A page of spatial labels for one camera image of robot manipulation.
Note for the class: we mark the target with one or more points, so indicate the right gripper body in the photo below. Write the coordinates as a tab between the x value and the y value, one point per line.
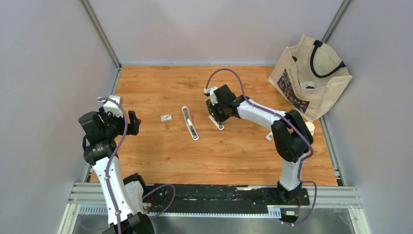
221	114

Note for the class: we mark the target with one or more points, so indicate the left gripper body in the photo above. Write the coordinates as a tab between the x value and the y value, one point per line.
113	126

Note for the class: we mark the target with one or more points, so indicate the grey green stapler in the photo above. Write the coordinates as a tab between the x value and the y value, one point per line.
211	115

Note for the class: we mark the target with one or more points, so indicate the white staple box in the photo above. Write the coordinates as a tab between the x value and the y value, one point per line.
165	118

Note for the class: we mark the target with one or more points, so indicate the white stapler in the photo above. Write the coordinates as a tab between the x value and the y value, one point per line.
189	123

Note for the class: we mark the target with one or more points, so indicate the white staple tray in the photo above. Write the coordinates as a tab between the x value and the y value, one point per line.
269	137

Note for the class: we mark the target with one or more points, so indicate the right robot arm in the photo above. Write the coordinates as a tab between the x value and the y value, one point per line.
291	135

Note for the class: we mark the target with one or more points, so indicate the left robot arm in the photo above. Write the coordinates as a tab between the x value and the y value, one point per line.
123	196

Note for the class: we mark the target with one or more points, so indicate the white plastic bottle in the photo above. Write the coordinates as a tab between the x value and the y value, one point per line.
311	127

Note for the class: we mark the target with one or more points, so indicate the beige canvas tote bag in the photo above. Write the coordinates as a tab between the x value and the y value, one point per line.
311	77

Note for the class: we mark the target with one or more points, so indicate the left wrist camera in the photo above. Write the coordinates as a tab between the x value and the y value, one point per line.
112	106

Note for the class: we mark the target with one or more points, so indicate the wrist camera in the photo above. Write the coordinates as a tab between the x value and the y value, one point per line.
112	106
209	92

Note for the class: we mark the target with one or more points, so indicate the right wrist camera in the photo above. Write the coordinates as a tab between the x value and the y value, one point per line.
209	92

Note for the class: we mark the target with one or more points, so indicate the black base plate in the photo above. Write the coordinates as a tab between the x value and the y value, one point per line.
219	199

